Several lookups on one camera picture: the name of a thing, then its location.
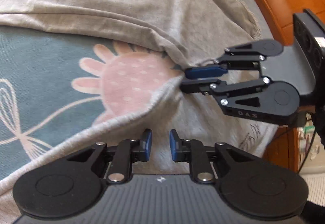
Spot grey sweatpants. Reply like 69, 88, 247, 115
0, 0, 280, 224

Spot blue floral bed sheet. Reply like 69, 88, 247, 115
0, 0, 275, 181

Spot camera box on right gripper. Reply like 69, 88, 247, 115
293, 9, 324, 80

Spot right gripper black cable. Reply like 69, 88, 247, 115
297, 112, 318, 175

